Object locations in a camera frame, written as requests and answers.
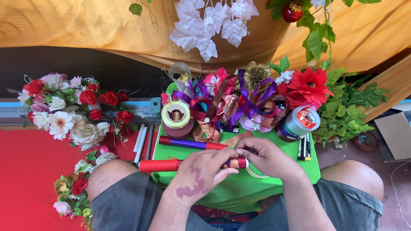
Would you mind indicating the grey metal rail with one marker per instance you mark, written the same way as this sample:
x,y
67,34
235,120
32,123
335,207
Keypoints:
x,y
141,110

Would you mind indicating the white clear tape roll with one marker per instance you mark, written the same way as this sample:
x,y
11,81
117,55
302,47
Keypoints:
x,y
255,175

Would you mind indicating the green plastic tray table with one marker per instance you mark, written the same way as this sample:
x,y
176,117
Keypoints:
x,y
237,192

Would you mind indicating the green hanging leaf vine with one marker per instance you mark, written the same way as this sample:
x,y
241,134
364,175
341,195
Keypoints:
x,y
316,40

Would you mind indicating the silver ribbon roll red label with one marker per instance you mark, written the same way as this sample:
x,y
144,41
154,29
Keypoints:
x,y
297,125

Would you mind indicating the black and yellow utility knife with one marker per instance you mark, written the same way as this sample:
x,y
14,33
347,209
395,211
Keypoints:
x,y
304,149

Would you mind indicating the white hanging fabric leaves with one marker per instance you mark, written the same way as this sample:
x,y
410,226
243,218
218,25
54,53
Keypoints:
x,y
199,29

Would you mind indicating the dark purple ribbon roll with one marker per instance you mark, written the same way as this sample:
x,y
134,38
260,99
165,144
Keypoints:
x,y
282,134

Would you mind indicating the red carpet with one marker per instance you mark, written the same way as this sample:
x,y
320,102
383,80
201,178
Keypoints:
x,y
29,179

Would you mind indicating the red thread-wrapped stick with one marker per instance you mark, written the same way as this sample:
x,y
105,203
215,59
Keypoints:
x,y
157,165

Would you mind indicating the heap of ribbons and flowers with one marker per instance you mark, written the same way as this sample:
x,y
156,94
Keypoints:
x,y
221,99

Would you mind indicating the cardboard box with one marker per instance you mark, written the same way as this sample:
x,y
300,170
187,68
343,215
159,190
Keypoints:
x,y
396,136

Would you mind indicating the person's left hand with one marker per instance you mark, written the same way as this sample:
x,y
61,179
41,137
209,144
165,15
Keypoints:
x,y
196,179

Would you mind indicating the brown round bowl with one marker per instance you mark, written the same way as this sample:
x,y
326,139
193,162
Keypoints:
x,y
366,141

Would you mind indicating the small green leaf sprig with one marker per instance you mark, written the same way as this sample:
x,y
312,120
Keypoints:
x,y
136,9

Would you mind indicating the white plastic tube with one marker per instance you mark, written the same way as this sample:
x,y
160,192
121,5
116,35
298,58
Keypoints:
x,y
139,138
141,146

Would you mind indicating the grey metal tube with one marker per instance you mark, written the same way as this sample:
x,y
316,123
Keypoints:
x,y
149,142

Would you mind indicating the person's right hand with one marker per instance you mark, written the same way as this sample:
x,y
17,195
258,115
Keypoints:
x,y
273,158

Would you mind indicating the large white red flower garland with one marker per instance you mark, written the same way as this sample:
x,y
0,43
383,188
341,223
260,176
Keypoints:
x,y
64,112

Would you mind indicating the wooden plank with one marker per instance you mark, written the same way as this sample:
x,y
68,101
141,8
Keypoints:
x,y
388,86

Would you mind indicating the green artificial leaf garland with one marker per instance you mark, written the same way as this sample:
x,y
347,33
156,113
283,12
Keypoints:
x,y
346,112

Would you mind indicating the gold artificial flower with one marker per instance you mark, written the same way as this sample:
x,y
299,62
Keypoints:
x,y
257,74

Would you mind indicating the cream tape roll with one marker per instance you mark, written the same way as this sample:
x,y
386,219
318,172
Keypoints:
x,y
167,117

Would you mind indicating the brown ribbon roll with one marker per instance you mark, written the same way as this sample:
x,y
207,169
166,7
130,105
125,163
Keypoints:
x,y
178,132

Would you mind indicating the orange curtain cloth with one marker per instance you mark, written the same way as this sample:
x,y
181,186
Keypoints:
x,y
80,25

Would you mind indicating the small mixed flower garland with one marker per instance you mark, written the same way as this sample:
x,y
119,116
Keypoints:
x,y
77,186

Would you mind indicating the gold glitter ribbon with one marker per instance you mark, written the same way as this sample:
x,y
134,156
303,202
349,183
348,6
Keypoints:
x,y
208,132

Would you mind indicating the grey shorts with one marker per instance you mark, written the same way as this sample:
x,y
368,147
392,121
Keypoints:
x,y
128,205

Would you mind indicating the purple and red wrapped stick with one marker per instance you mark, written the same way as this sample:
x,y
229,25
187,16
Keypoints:
x,y
189,143

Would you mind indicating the red bauble ornament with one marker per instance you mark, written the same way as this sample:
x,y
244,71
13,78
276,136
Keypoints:
x,y
291,12

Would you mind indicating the red poinsettia artificial flower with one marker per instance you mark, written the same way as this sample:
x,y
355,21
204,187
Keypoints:
x,y
305,88

